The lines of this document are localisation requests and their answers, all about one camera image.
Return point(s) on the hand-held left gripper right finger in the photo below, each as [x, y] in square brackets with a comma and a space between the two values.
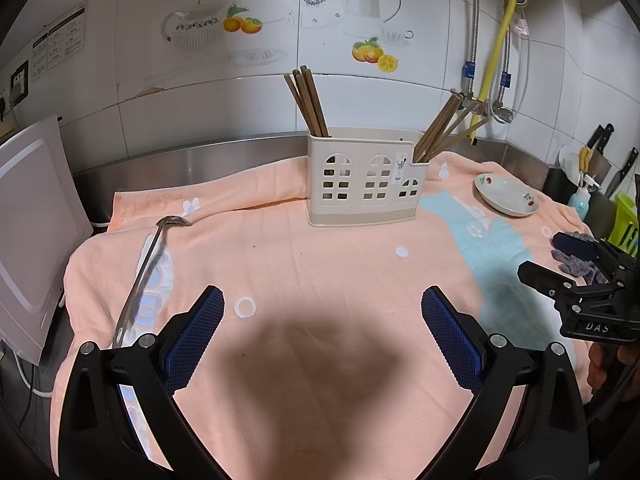
[452, 340]

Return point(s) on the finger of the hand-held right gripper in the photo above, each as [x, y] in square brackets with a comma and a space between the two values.
[575, 245]
[545, 280]

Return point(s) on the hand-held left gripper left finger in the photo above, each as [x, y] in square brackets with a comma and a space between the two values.
[192, 340]

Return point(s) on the beige plastic utensil holder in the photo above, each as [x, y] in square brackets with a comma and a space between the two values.
[360, 210]

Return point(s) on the person's right hand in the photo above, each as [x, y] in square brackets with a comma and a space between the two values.
[597, 370]

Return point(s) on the grey rag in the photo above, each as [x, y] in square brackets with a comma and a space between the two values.
[570, 266]

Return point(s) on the blue soap pump bottle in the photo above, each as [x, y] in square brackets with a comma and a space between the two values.
[580, 202]

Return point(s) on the green plastic dish rack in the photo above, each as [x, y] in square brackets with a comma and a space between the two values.
[627, 220]

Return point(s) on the dark utensil container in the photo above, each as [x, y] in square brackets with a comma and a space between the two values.
[556, 182]

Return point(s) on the metal slotted spoon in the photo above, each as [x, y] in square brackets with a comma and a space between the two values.
[145, 270]

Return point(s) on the yellow kitchen tool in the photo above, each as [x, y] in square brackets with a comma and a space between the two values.
[585, 160]

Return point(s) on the white printed plate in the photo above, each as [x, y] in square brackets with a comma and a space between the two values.
[502, 197]

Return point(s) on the peach printed towel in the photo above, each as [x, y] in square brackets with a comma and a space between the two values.
[310, 270]

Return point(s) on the chrome pipe valve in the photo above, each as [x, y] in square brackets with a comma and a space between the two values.
[504, 112]

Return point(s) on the brass pipe valve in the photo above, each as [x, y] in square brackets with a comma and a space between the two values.
[467, 102]

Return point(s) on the white countertop appliance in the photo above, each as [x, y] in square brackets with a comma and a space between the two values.
[35, 240]

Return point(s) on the black wall outlet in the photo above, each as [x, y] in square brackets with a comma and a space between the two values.
[19, 82]

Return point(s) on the small wall notice sticker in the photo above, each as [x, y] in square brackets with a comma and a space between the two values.
[40, 57]

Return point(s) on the large wall notice sticker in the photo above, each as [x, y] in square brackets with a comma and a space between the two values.
[67, 32]

